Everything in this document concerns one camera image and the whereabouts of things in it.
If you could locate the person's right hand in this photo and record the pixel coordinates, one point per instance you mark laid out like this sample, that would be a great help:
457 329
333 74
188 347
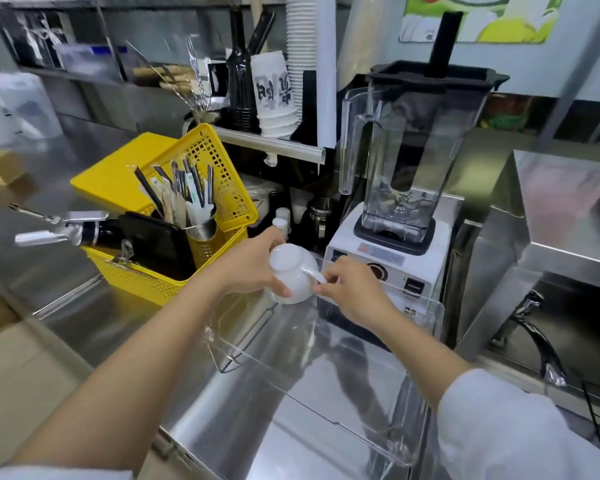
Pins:
360 294

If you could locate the person's left hand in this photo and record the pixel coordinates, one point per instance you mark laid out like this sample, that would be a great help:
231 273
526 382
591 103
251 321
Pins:
245 267

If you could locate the person's right thumb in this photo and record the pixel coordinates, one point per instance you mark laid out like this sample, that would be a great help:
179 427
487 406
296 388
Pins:
327 292

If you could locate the person's left thumb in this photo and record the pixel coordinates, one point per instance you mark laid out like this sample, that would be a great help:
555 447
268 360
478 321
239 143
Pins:
279 291

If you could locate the white ceramic cup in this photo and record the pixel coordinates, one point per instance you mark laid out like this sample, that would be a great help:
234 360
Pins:
295 274

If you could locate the person's right forearm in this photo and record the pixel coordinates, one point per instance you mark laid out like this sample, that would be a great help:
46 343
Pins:
490 419

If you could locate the person's left forearm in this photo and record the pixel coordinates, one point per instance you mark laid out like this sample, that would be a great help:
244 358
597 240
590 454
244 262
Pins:
130 374

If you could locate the small white bottle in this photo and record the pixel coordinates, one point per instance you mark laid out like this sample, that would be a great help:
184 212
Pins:
280 224
284 213

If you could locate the steel jigger cup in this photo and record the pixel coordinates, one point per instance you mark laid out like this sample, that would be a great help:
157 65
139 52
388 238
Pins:
322 214

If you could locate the clear acrylic cover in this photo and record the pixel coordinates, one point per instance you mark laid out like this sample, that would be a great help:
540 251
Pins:
330 374

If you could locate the steel utensil cup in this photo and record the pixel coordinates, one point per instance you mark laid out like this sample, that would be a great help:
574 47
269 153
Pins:
202 239

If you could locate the white blender base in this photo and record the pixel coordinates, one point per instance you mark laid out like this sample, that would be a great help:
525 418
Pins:
420 267

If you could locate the black flat case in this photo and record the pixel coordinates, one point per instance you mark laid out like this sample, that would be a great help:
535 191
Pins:
155 244

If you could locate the bundle of spoons and sticks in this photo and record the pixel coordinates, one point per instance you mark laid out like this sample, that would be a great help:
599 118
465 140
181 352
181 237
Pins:
187 192

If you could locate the yellow plastic basket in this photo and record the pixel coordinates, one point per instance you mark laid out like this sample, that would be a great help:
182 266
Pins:
215 159

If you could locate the steel shelf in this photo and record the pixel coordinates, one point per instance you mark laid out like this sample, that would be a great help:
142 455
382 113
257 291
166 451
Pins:
275 144

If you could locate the clear blender jar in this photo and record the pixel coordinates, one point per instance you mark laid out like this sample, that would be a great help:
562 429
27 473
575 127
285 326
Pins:
415 154

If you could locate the stack of printed paper cups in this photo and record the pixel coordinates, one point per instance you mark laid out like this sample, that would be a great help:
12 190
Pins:
275 94

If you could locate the yellow plastic lid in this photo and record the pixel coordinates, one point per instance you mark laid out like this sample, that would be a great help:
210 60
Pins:
115 174

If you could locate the black bottle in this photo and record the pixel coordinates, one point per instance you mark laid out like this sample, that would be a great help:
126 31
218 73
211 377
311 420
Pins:
240 84

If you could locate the black cream whipper siphon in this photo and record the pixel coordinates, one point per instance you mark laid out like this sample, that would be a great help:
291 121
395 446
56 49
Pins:
75 232

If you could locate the chrome faucet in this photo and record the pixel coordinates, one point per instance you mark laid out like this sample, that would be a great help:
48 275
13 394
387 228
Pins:
540 339

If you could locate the stainless steel sink housing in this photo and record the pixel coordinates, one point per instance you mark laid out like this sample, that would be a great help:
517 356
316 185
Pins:
555 219

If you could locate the black blender lid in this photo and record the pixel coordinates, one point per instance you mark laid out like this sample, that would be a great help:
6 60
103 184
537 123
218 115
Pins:
435 77

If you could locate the tall stack of white cups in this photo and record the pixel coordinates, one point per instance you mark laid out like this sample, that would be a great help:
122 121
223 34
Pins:
307 44

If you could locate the black tongs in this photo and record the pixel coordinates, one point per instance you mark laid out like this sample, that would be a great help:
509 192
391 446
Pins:
261 29

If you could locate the black blender tamper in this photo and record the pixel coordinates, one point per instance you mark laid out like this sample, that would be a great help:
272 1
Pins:
444 42

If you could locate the clear container with blue lid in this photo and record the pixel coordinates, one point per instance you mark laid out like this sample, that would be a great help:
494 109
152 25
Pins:
87 59

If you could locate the cardboard box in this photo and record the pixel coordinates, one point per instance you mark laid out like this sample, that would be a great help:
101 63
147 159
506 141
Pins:
0 167

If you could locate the white plastic container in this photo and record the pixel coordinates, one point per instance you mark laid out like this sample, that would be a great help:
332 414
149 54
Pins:
27 104

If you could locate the fruit poster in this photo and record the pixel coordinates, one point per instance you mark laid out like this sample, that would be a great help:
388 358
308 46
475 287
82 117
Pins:
505 24

